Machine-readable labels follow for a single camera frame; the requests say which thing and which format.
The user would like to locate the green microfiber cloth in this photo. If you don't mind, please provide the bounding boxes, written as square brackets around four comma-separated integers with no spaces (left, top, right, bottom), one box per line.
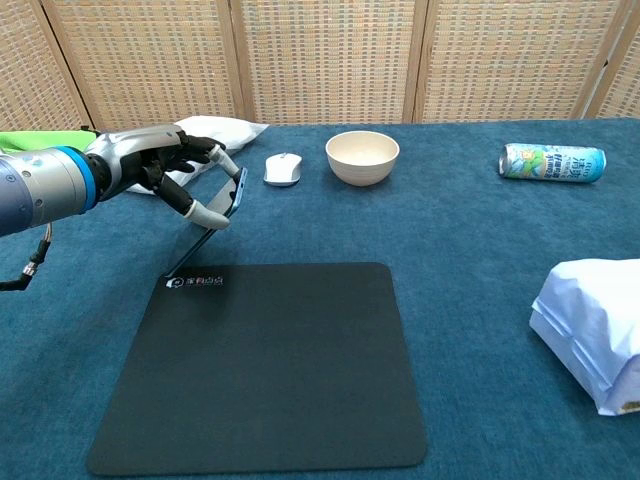
[0,128,101,155]

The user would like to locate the black mouse pad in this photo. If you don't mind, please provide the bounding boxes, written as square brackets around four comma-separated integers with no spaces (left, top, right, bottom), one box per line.
[85,261,429,477]

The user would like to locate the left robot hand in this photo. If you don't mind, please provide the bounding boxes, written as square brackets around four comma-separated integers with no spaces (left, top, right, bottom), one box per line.
[87,124,242,230]

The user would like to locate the white plastic bag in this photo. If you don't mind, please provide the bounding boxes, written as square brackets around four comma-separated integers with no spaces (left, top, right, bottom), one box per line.
[84,115,270,196]

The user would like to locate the white computer mouse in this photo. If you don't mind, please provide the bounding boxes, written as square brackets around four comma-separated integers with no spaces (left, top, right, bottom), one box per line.
[262,151,304,188]

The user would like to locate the white tissue pack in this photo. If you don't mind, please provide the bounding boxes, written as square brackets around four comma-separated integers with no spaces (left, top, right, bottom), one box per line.
[529,256,640,418]

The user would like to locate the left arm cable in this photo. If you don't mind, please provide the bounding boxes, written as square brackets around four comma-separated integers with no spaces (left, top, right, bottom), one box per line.
[0,221,54,294]

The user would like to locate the beige bowl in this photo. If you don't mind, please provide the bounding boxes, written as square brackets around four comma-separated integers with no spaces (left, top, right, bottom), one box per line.
[324,130,401,188]

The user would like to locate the blue table mat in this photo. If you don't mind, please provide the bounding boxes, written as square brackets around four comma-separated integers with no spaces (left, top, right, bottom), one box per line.
[0,117,640,480]

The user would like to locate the bamboo folding screen panel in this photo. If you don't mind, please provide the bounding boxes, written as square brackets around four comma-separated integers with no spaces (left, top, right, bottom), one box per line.
[40,0,247,130]
[584,0,640,120]
[413,0,624,124]
[0,0,94,132]
[230,0,429,126]

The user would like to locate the black smartphone blue edge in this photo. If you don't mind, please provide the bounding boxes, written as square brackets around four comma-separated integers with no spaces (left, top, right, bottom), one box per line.
[163,166,249,277]

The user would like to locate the blue green drink can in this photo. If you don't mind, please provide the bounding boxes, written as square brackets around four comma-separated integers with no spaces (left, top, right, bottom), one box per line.
[497,142,608,185]

